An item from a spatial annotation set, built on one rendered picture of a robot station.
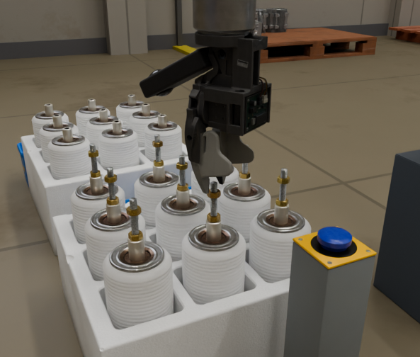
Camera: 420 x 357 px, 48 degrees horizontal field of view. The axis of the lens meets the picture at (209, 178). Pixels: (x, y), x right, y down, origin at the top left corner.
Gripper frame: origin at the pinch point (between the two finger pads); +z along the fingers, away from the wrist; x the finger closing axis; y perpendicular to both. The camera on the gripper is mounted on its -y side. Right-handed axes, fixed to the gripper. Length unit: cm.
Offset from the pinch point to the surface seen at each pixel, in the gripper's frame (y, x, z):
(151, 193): -18.0, 7.5, 10.1
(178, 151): -36, 38, 15
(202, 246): 1.0, -3.1, 9.2
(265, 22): -160, 315, 13
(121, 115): -61, 44, 12
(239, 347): 7.7, -3.3, 24.2
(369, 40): -79, 336, 24
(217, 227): 1.7, -0.5, 7.0
